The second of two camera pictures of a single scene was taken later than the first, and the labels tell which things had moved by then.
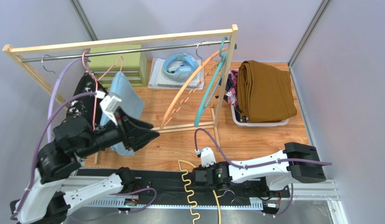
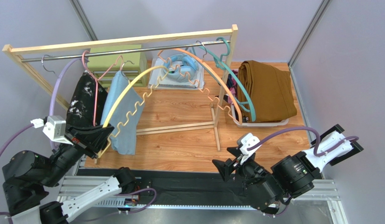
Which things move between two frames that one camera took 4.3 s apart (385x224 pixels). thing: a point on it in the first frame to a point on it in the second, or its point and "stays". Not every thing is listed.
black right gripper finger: [139, 133] to [94, 136]
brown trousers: [265, 93] stays
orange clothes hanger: [189, 83] to [189, 75]
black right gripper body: [200, 178] to [234, 166]
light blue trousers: [132, 101] stays
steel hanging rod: [38, 59] stays
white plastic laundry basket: [284, 122] stays
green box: [105, 67] stays
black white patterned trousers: [84, 107] stays
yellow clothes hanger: [192, 191] to [98, 154]
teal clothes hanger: [212, 81] to [218, 61]
